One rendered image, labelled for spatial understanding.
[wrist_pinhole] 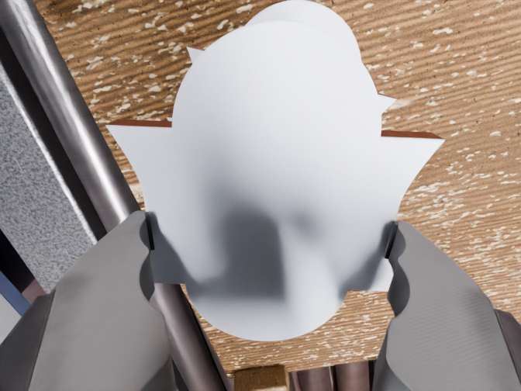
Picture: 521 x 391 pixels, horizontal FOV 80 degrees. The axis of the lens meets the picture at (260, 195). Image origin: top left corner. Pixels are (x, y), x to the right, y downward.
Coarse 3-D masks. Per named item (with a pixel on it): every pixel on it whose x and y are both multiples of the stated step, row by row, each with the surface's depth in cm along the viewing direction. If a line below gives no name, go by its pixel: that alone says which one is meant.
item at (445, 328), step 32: (416, 256) 10; (448, 256) 10; (416, 288) 9; (448, 288) 9; (480, 288) 9; (416, 320) 8; (448, 320) 8; (480, 320) 8; (384, 352) 7; (416, 352) 7; (448, 352) 7; (480, 352) 7; (384, 384) 7; (416, 384) 6; (448, 384) 6; (480, 384) 6; (512, 384) 6
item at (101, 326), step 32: (128, 224) 11; (96, 256) 9; (128, 256) 9; (64, 288) 8; (96, 288) 8; (128, 288) 8; (64, 320) 7; (96, 320) 7; (128, 320) 7; (160, 320) 7; (64, 352) 7; (96, 352) 7; (128, 352) 7; (160, 352) 7; (32, 384) 6; (64, 384) 6; (96, 384) 6; (128, 384) 6; (160, 384) 7
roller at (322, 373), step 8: (320, 368) 38; (328, 368) 40; (304, 376) 39; (312, 376) 39; (320, 376) 39; (328, 376) 40; (304, 384) 40; (312, 384) 39; (320, 384) 39; (328, 384) 41
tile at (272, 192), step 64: (192, 64) 10; (256, 64) 10; (320, 64) 10; (128, 128) 11; (192, 128) 11; (256, 128) 11; (320, 128) 11; (192, 192) 12; (256, 192) 12; (320, 192) 12; (384, 192) 12; (192, 256) 13; (256, 256) 13; (320, 256) 13; (384, 256) 13; (256, 320) 15; (320, 320) 15
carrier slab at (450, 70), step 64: (64, 0) 19; (128, 0) 19; (192, 0) 19; (256, 0) 19; (320, 0) 18; (384, 0) 18; (448, 0) 18; (512, 0) 18; (128, 64) 20; (384, 64) 20; (448, 64) 20; (512, 64) 20; (384, 128) 22; (448, 128) 22; (512, 128) 22; (448, 192) 24; (512, 192) 24; (512, 256) 27; (384, 320) 31
